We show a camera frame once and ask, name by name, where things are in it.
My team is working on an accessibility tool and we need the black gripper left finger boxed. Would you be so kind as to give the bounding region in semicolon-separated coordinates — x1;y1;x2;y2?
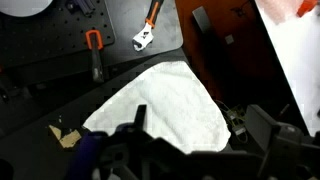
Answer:
133;103;148;130

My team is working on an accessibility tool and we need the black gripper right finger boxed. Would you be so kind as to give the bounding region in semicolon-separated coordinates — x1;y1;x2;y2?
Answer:
245;103;282;153

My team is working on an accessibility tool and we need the plain white towel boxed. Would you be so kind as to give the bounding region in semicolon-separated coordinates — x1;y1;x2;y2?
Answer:
82;60;232;155

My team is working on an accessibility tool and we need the tan tape scrap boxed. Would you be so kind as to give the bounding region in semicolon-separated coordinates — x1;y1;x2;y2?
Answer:
48;124;83;149

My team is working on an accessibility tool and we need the orange and black clamp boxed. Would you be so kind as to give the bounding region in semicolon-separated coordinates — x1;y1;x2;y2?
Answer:
84;29;106;84

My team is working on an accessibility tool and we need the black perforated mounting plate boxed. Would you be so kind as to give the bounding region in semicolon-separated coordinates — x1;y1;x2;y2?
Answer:
0;0;116;69

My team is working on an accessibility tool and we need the orange handled adjustable wrench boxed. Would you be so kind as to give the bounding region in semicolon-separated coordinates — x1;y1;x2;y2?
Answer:
132;0;165;52

